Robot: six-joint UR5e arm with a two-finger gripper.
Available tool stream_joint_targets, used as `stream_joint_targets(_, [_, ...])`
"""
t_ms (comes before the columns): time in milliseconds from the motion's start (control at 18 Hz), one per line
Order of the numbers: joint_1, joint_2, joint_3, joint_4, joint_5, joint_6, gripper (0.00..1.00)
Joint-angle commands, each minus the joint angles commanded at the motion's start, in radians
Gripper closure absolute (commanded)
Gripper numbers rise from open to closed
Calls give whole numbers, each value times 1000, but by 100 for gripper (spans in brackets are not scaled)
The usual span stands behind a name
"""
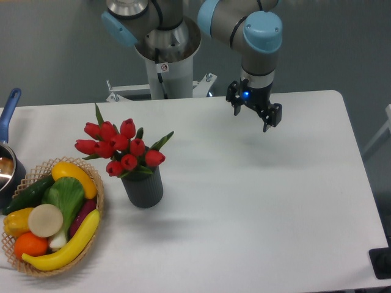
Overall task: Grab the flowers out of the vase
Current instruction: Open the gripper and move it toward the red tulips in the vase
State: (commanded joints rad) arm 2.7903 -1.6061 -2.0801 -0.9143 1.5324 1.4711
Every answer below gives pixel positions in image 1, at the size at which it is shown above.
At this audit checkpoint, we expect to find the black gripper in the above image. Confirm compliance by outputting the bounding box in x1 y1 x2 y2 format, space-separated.
225 74 282 132

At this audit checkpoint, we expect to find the dark green cucumber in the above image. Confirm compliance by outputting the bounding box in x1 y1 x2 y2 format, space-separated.
2 174 54 215

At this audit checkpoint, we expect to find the yellow squash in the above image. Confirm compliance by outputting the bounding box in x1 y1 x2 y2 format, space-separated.
51 162 98 200

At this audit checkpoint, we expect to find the black device at edge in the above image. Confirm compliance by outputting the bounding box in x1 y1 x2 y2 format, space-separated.
368 247 390 280

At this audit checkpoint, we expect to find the beige round disc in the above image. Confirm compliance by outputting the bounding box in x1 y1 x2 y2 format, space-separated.
27 204 64 238

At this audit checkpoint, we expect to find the white frame at right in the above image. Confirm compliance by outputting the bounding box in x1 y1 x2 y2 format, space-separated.
362 105 390 161

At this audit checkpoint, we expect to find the red tulip bouquet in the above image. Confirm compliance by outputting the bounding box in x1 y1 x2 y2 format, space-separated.
75 105 174 181

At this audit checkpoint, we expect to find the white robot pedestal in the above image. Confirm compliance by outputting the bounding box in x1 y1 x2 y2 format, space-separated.
106 16 217 102

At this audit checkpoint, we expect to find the orange fruit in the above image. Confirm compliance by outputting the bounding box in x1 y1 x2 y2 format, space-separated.
14 232 48 260

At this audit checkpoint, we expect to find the yellow bell pepper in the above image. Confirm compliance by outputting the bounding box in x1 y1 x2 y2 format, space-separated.
3 208 34 238

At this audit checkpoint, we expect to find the blue handled saucepan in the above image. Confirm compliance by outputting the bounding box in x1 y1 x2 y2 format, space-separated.
1 88 26 209

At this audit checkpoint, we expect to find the purple sweet potato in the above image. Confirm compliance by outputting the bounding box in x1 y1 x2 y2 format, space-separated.
68 200 97 238

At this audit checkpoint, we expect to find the dark grey ribbed vase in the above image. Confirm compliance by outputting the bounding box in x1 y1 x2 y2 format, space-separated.
120 160 164 209

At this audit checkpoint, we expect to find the woven wicker basket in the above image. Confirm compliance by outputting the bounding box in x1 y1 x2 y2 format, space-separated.
1 157 104 278

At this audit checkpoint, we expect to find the yellow banana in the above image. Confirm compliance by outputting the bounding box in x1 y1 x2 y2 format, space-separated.
22 209 100 271

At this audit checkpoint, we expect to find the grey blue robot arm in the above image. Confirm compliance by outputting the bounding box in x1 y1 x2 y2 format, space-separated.
101 1 283 128

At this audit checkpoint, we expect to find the green bok choy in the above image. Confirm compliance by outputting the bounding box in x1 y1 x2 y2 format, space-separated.
42 176 84 251

